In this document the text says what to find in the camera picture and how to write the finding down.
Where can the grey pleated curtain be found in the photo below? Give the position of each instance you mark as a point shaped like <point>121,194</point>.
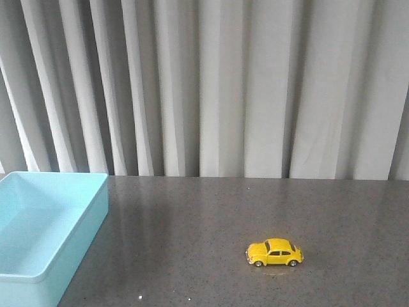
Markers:
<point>262,89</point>

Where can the yellow toy beetle car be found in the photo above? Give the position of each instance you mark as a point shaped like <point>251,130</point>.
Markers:
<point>274,251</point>

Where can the light blue storage box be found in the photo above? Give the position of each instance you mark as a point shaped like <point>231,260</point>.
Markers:
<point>48,221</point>

